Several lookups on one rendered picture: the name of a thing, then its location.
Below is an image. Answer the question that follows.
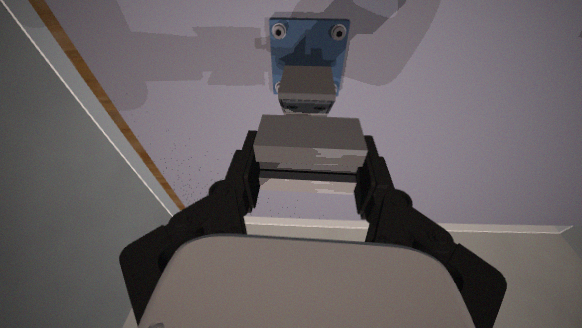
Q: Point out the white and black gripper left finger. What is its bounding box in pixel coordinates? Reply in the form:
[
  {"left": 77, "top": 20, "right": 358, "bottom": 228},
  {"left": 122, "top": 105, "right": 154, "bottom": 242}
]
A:
[{"left": 119, "top": 130, "right": 260, "bottom": 326}]

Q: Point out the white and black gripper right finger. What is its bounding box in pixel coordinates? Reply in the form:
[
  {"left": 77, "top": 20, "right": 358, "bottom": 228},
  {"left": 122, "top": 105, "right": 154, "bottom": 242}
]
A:
[{"left": 354, "top": 135, "right": 507, "bottom": 328}]

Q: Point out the grey rectangular block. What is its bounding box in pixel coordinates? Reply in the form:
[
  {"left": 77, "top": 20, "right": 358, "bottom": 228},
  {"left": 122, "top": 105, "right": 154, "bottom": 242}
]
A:
[{"left": 253, "top": 115, "right": 368, "bottom": 195}]

